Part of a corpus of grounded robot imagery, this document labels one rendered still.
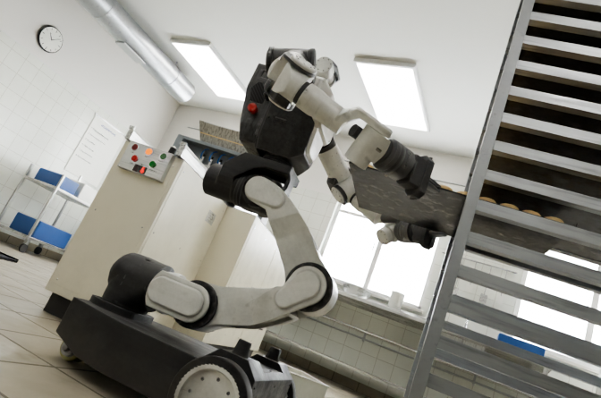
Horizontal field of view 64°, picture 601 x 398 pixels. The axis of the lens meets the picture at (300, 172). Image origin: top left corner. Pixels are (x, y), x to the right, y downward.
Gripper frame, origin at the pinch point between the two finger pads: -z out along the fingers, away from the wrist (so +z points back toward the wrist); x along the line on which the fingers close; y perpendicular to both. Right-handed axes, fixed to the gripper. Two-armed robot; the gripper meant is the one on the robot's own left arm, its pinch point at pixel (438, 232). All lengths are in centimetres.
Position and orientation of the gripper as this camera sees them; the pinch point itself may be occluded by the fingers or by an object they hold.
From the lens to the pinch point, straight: 172.9
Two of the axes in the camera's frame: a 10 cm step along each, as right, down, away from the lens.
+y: 7.8, 4.6, 4.3
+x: 3.6, -8.8, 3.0
